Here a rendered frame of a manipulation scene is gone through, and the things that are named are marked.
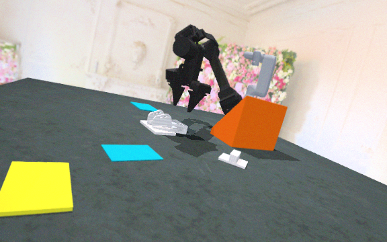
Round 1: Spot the cyan flat square plate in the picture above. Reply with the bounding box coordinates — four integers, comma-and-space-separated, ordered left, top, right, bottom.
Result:
130, 102, 157, 112

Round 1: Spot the cyan flat rectangular patch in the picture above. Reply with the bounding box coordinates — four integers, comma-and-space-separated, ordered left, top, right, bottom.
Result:
101, 145, 163, 162

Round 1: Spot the yellow flat plate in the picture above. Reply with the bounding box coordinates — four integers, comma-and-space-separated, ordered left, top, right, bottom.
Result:
0, 161, 73, 216

